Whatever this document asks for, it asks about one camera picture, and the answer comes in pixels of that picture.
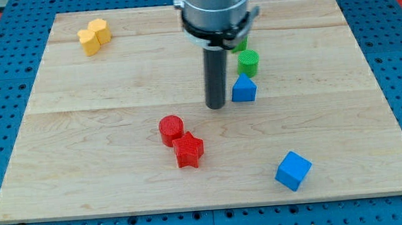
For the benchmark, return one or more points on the wooden board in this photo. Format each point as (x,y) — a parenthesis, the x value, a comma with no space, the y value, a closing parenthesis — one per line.
(89,145)

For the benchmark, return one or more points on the yellow heart block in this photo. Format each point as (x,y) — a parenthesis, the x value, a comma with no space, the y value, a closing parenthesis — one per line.
(89,42)

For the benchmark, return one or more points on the green block behind arm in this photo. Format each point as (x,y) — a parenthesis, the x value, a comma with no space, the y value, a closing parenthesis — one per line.
(241,46)

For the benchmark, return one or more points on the red cylinder block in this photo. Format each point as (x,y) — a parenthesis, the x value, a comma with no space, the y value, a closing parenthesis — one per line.
(171,127)

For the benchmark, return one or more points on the blue cube block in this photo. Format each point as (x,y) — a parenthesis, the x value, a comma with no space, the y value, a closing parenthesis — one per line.
(292,170)

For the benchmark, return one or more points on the blue triangle block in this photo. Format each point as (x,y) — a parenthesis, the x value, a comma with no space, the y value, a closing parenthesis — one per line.
(244,89)

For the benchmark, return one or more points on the green cylinder block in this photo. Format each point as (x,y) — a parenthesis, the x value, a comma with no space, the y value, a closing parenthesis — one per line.
(248,63)

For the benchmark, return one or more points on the red star block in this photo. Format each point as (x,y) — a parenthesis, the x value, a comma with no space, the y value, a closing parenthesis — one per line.
(188,150)

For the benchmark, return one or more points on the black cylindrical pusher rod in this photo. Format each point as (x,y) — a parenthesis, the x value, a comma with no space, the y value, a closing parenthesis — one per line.
(215,78)

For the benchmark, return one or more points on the yellow hexagon block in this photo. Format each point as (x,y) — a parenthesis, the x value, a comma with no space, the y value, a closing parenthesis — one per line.
(101,28)

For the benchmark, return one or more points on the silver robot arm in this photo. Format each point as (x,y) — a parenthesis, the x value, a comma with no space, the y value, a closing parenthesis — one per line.
(216,24)

